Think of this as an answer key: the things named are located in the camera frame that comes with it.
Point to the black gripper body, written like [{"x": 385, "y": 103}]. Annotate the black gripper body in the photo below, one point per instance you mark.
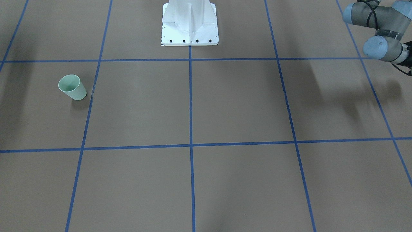
[{"x": 409, "y": 52}]

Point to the green plastic cup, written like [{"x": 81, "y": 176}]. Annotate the green plastic cup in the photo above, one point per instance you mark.
[{"x": 72, "y": 86}]

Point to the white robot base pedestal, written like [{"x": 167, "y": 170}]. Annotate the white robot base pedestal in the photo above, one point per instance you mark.
[{"x": 189, "y": 23}]

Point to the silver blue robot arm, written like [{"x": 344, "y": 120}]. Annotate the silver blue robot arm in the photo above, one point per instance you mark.
[{"x": 390, "y": 24}]

